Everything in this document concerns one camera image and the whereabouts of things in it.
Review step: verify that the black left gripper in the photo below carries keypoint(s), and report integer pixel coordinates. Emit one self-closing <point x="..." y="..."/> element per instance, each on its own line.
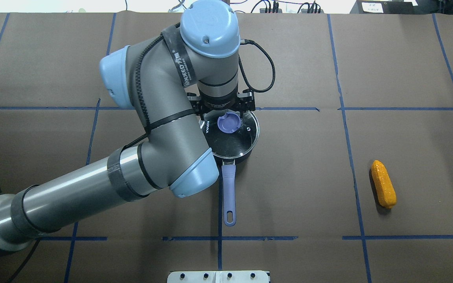
<point x="217" y="107"/>

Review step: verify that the glass pot lid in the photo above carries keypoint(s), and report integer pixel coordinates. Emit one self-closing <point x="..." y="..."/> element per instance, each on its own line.
<point x="228" y="135"/>

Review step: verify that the yellow plastic corn cob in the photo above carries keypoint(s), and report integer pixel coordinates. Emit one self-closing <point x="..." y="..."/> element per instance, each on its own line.
<point x="385" y="191"/>

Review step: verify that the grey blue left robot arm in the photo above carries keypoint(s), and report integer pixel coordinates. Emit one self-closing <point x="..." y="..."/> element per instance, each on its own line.
<point x="88" y="123"/>

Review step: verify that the dark blue saucepan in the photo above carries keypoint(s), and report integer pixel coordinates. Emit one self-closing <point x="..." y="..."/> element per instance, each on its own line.
<point x="228" y="169"/>

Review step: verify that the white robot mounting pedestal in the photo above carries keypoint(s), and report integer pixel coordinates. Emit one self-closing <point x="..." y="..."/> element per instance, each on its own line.
<point x="220" y="276"/>

